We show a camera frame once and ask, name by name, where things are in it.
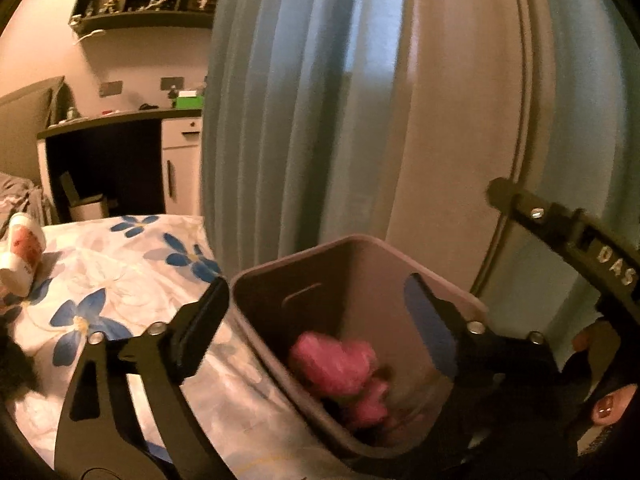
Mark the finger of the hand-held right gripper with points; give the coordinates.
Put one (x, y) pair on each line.
(530, 215)

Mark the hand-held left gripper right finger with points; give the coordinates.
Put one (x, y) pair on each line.
(417, 302)

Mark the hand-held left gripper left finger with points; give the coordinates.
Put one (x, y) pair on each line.
(200, 332)

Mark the grey plastic bin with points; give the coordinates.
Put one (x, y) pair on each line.
(360, 290)

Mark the pink wrapper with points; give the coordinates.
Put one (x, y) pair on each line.
(340, 365)

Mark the black plastic bag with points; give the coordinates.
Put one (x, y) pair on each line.
(15, 360)

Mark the white red paper cup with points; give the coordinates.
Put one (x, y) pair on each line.
(22, 252)

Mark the person's right hand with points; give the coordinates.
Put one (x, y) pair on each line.
(607, 405)

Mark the blue floral blanket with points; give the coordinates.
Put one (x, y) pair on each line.
(125, 285)

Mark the beige curtain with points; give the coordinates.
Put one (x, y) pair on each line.
(465, 110)

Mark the white desk cabinet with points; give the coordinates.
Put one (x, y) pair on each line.
(182, 170)

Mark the white pedal bin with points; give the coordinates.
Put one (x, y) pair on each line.
(87, 207)

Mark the grey striped duvet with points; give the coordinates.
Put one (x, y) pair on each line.
(20, 195)

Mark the green box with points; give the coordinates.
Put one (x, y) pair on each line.
(189, 101)

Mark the dark wooden desk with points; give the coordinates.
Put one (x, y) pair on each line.
(100, 122)

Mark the small white bottle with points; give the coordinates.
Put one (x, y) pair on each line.
(71, 112)

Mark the grey padded headboard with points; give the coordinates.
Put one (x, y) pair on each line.
(30, 120)

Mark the grey wall socket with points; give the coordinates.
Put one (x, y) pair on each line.
(171, 83)
(111, 88)

